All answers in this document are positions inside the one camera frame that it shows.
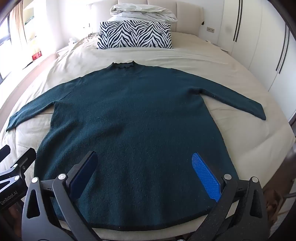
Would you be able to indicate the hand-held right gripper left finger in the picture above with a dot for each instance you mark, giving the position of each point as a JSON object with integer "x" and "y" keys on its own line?
{"x": 84, "y": 171}

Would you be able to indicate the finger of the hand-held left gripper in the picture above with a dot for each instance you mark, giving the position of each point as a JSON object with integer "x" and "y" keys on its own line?
{"x": 4, "y": 151}
{"x": 26, "y": 157}

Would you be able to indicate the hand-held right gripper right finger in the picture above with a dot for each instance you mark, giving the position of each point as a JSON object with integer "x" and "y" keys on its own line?
{"x": 205, "y": 176}

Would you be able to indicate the dark teal knit sweater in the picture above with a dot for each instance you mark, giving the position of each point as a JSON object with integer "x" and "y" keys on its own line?
{"x": 138, "y": 120}

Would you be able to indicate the small red box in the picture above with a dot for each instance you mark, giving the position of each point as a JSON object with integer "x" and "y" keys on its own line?
{"x": 36, "y": 56}

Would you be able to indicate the bed with cream sheet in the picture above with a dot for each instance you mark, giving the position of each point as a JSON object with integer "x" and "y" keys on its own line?
{"x": 185, "y": 60}

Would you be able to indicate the beige curtain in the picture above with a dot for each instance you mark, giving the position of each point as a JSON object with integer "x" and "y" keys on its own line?
{"x": 18, "y": 23}

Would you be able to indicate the white wardrobe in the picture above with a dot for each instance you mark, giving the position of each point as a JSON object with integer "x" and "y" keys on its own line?
{"x": 254, "y": 46}

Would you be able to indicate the zebra print pillow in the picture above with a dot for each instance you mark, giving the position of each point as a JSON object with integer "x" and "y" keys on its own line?
{"x": 134, "y": 34}

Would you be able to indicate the beige padded headboard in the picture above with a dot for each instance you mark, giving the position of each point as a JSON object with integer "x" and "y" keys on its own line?
{"x": 187, "y": 16}

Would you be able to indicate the crumpled white duvet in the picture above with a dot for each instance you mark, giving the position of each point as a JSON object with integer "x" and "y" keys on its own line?
{"x": 143, "y": 12}

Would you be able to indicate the white wall socket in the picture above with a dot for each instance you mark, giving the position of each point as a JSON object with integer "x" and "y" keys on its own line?
{"x": 210, "y": 29}

